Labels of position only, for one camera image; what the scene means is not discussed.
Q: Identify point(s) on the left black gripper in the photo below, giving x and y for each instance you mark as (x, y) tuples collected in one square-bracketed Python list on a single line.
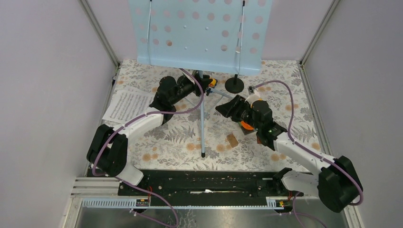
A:
[(204, 81)]

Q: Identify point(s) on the floral table mat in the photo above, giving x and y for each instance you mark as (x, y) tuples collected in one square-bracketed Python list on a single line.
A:
[(195, 141)]

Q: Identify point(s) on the light blue music stand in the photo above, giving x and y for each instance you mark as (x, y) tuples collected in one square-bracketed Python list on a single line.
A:
[(194, 36)]

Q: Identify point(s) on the right black microphone stand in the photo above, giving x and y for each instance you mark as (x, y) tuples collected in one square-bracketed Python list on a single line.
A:
[(234, 85)]

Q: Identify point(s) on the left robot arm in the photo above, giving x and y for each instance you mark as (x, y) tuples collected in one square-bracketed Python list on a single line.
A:
[(109, 147)]

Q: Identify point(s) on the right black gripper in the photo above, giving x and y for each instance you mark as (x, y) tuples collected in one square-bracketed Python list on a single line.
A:
[(232, 109)]

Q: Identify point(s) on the tan wooden block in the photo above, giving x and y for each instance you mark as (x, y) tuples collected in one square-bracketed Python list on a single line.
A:
[(232, 140)]

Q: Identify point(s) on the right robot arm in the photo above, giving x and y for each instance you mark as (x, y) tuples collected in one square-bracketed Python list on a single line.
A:
[(333, 180)]

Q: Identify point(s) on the orange curved toy block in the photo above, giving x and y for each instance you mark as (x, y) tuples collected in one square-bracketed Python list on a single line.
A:
[(247, 126)]

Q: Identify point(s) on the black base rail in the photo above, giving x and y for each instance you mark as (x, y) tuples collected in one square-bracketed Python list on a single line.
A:
[(215, 188)]

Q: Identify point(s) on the blue yellow toy figure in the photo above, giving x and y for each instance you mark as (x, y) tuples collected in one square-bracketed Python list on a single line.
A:
[(213, 83)]

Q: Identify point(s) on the sheet music page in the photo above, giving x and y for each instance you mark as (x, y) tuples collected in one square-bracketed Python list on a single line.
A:
[(127, 104)]

